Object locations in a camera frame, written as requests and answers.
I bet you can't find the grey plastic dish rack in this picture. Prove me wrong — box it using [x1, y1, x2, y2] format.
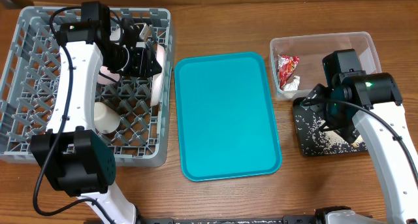
[1, 7, 175, 167]

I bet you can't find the white round plate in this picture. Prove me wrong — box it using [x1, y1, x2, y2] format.
[150, 44, 166, 107]

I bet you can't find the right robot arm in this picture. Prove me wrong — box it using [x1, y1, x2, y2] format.
[300, 71, 417, 223]

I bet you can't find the red ketchup packet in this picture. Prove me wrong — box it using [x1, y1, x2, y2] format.
[277, 55, 300, 89]

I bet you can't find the white napkin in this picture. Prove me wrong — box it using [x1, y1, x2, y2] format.
[283, 76, 300, 91]

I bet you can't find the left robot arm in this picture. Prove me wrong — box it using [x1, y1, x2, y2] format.
[30, 18, 167, 223]

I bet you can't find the white paper cup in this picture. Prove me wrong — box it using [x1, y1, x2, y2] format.
[94, 102, 120, 134]

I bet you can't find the teal plastic tray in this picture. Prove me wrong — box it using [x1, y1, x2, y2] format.
[174, 52, 282, 182]

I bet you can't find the black tray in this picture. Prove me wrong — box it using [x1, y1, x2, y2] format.
[293, 97, 367, 157]

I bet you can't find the grey bowl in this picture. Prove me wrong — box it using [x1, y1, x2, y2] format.
[110, 25, 124, 44]

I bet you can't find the clear plastic bin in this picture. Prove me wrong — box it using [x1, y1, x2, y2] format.
[270, 31, 381, 101]

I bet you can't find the pink bowl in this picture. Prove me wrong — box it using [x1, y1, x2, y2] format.
[97, 66, 120, 85]

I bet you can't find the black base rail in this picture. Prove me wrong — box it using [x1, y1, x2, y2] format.
[143, 206, 386, 224]

